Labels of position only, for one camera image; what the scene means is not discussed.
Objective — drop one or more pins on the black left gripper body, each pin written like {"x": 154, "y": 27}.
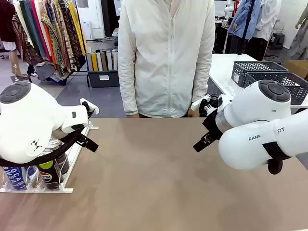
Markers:
{"x": 82, "y": 138}

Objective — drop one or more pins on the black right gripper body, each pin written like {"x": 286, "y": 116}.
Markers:
{"x": 212, "y": 127}

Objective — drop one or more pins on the grey plastic basket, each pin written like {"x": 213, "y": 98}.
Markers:
{"x": 298, "y": 89}
{"x": 240, "y": 69}

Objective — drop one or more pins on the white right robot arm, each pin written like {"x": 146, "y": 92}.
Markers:
{"x": 252, "y": 149}

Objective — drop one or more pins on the person's left forearm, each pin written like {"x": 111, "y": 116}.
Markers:
{"x": 201, "y": 91}

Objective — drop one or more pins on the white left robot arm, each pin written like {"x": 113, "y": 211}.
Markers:
{"x": 24, "y": 120}

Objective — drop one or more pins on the person's right forearm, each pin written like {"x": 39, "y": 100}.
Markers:
{"x": 128, "y": 96}

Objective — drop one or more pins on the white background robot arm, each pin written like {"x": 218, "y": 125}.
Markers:
{"x": 228, "y": 9}

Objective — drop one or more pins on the white can dispenser rack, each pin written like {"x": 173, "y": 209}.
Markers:
{"x": 67, "y": 190}

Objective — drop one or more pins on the person's left hand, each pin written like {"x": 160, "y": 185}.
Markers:
{"x": 190, "y": 113}

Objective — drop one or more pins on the dark grey storage bin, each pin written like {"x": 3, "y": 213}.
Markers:
{"x": 103, "y": 79}

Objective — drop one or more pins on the white side table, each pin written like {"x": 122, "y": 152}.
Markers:
{"x": 221, "y": 65}

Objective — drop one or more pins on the blue patterned fabric stack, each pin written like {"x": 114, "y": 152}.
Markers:
{"x": 59, "y": 78}

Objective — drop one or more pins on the light grey board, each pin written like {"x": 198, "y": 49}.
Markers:
{"x": 115, "y": 60}
{"x": 89, "y": 62}

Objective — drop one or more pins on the yellow board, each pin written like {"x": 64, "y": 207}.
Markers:
{"x": 94, "y": 62}

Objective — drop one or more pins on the grey cloth pile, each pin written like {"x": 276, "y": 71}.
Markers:
{"x": 44, "y": 71}

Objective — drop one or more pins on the white board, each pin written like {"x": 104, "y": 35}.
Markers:
{"x": 109, "y": 60}
{"x": 99, "y": 61}

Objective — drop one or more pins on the brown board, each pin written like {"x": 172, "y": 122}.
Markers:
{"x": 104, "y": 61}

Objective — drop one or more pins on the person in white jacket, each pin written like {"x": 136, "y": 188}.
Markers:
{"x": 166, "y": 60}

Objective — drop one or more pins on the grey hanging skirt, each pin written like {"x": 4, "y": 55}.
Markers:
{"x": 238, "y": 44}

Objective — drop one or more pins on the dark hanging trousers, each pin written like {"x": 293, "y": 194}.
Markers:
{"x": 257, "y": 48}

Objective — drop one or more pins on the black background workbench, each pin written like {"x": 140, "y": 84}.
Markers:
{"x": 221, "y": 36}

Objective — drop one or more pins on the orange hanging cloth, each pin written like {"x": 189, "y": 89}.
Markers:
{"x": 49, "y": 48}

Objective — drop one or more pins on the brown paisley garment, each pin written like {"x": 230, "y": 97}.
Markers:
{"x": 26, "y": 53}

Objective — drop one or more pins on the brown cardboard box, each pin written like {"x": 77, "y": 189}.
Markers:
{"x": 298, "y": 68}

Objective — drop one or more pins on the multicolour patterned hanging cloths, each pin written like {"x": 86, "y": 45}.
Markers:
{"x": 60, "y": 36}

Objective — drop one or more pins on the small white appliance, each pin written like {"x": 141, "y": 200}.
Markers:
{"x": 86, "y": 31}

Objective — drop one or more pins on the yellow hanging cloth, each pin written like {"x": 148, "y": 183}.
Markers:
{"x": 77, "y": 29}

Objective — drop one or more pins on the black stool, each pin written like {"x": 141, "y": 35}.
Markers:
{"x": 278, "y": 39}

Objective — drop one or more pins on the black garment stand pole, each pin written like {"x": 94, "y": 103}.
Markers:
{"x": 248, "y": 16}

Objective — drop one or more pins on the magenta hanging cloth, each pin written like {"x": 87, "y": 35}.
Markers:
{"x": 39, "y": 26}

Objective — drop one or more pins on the white hanging shirt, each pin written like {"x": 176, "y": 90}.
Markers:
{"x": 269, "y": 19}

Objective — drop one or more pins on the mannequin in grey dress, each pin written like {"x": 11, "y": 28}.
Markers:
{"x": 300, "y": 41}

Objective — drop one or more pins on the dark green hanging cloth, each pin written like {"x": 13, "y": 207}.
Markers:
{"x": 29, "y": 21}

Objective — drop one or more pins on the mannequin in maroon top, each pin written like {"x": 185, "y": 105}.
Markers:
{"x": 6, "y": 24}

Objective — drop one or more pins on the cream hanging cloth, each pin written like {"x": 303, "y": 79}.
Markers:
{"x": 20, "y": 14}

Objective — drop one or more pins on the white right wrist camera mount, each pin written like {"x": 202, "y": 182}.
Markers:
{"x": 197, "y": 103}

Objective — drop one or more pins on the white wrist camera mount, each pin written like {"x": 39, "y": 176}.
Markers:
{"x": 93, "y": 110}
{"x": 197, "y": 103}

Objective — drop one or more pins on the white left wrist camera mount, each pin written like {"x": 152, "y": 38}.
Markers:
{"x": 93, "y": 110}

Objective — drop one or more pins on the black clothes rack frame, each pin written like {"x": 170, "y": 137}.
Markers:
{"x": 79, "y": 74}

